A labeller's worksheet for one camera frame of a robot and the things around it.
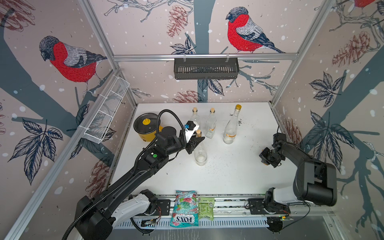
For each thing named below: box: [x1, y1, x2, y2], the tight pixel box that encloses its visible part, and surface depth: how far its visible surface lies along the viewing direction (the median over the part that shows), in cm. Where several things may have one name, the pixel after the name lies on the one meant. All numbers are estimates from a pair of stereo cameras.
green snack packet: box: [198, 197, 215, 221], surface depth 74 cm
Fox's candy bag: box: [170, 190, 199, 228], surface depth 71 cm
